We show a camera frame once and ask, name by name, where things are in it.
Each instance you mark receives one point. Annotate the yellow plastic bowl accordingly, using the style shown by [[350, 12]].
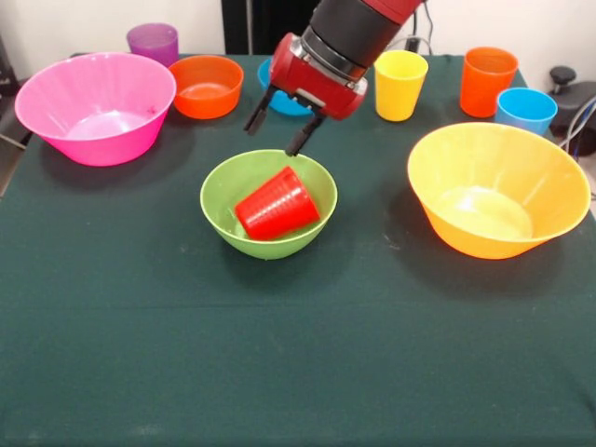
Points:
[[493, 163]]

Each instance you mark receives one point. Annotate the red plastic cup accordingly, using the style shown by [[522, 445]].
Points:
[[274, 209]]

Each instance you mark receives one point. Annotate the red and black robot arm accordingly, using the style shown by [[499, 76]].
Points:
[[358, 32]]

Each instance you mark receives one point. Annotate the dark green tablecloth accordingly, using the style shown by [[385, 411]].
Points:
[[279, 326]]

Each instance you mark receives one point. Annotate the pink plastic bowl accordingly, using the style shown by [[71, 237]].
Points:
[[93, 93]]

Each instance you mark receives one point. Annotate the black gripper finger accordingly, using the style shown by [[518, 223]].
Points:
[[260, 112], [302, 137]]

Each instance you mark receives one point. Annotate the purple plastic cup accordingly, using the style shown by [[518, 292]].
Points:
[[153, 44]]

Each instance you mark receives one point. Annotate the blue plastic cup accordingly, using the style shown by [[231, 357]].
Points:
[[526, 114]]

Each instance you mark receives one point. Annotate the green plastic bowl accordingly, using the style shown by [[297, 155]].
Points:
[[270, 249]]

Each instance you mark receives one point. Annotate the yellow plastic cup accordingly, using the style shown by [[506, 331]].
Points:
[[400, 93]]

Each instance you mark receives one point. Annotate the blue plastic bowl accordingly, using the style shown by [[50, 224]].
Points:
[[284, 106]]

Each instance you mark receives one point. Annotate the orange plastic cup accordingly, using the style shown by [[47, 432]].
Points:
[[484, 88]]

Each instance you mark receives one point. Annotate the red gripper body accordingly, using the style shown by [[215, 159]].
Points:
[[316, 86]]

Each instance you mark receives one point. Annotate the orange plastic bowl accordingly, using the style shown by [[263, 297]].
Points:
[[207, 88]]

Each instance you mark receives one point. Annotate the black clamp stand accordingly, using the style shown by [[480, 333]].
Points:
[[577, 98]]

